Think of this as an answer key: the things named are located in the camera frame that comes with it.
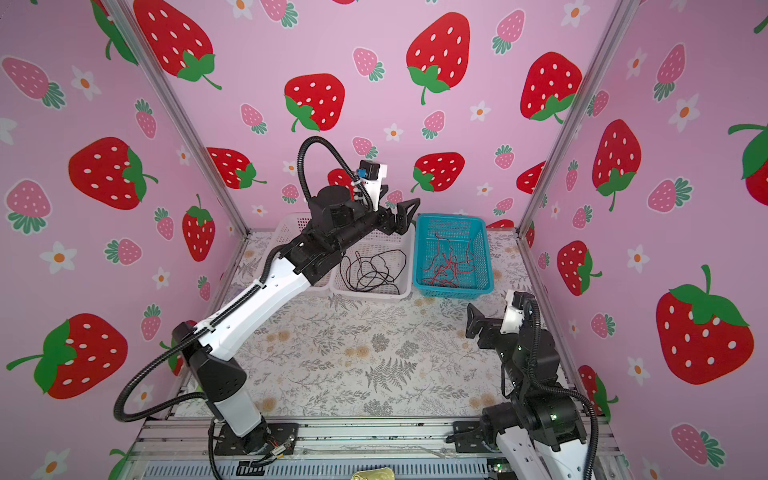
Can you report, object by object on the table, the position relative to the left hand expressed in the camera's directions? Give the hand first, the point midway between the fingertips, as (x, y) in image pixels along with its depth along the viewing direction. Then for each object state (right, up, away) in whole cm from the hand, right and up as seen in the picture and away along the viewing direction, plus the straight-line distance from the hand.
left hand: (402, 193), depth 64 cm
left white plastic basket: (-43, -2, +48) cm, 65 cm away
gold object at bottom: (-4, -63, +2) cm, 63 cm away
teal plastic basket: (+19, -14, +42) cm, 48 cm away
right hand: (+19, -25, +3) cm, 32 cm away
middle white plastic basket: (+2, -8, +50) cm, 50 cm away
